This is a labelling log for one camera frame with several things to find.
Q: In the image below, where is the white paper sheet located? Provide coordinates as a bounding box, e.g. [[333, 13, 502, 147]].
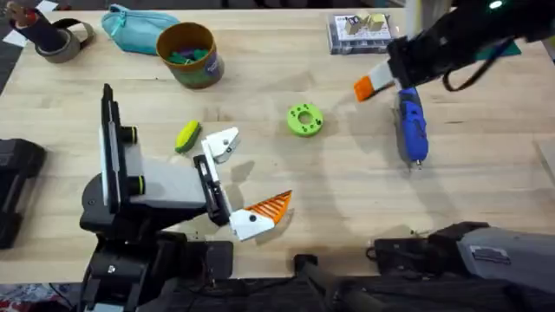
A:
[[1, 29, 29, 49]]

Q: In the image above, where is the green board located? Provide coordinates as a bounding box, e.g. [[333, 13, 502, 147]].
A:
[[473, 40, 523, 61]]

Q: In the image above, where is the black knob with yellow ring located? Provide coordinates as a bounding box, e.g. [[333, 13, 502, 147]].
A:
[[127, 175, 147, 197], [120, 125, 140, 146]]

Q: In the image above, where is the teal zip bag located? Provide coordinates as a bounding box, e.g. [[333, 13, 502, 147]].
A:
[[100, 3, 181, 56]]

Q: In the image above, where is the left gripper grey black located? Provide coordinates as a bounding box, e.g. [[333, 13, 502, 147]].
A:
[[79, 126, 293, 243]]

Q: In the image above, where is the black rail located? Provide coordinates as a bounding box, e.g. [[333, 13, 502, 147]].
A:
[[164, 254, 555, 312]]

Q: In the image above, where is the yellow green toy vegetable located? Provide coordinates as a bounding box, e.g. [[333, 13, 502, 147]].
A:
[[173, 119, 202, 154]]

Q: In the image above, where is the green disc with holes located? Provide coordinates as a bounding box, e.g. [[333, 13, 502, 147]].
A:
[[285, 102, 325, 139]]

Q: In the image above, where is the grey tape roll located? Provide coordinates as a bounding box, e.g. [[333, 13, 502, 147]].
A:
[[34, 17, 96, 65]]

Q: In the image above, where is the dark tool with brown top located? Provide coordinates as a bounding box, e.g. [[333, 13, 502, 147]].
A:
[[5, 1, 67, 54]]

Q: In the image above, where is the brown tub with toys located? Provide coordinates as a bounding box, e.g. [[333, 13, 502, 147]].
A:
[[155, 22, 225, 90]]

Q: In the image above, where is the blue electric screwdriver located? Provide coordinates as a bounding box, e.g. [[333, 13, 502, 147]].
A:
[[393, 86, 430, 169]]

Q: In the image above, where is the clear box with blocks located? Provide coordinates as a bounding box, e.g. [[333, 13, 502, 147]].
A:
[[326, 12, 401, 56]]

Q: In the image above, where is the black case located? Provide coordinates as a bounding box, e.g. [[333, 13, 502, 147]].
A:
[[0, 138, 48, 250]]

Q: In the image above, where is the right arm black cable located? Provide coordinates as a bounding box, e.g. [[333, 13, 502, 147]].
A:
[[441, 36, 518, 94]]

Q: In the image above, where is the left wrist upright black plate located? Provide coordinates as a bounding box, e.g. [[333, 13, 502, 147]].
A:
[[99, 83, 124, 214]]

